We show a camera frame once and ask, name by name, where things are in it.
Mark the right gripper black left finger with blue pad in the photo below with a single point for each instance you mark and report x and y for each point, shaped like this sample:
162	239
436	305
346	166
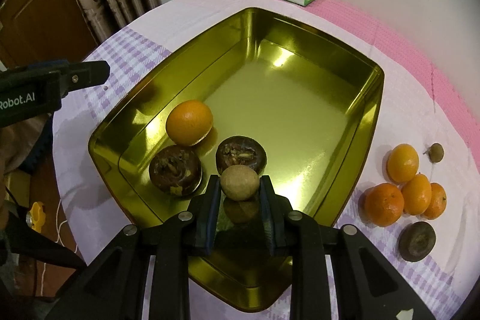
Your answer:
144	270

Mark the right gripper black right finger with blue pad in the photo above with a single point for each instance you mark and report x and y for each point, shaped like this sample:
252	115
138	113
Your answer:
335	268

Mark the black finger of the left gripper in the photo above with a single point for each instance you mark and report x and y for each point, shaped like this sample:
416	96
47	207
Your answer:
83	75

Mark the large orange mandarin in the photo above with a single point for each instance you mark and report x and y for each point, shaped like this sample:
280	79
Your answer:
384	204

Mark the small orange mandarin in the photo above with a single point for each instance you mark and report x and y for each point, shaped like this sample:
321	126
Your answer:
416	195
402	163
438	202

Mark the tan longan fruit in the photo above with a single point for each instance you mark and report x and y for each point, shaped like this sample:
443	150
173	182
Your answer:
239	182

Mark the brown wooden door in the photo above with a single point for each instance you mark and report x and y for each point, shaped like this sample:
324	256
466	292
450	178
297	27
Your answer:
35	31

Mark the pink purple checked tablecloth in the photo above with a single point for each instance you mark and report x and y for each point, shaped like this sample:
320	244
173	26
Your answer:
419	106

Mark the yellow plastic object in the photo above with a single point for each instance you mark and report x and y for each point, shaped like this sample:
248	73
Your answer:
36	217

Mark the small orange mandarin behind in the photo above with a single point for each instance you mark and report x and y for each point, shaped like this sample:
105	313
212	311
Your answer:
402	163

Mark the green longan with stem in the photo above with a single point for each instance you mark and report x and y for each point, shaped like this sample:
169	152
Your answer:
435	152

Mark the gold red toffee tin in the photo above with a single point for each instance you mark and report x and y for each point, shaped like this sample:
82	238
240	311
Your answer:
309	99

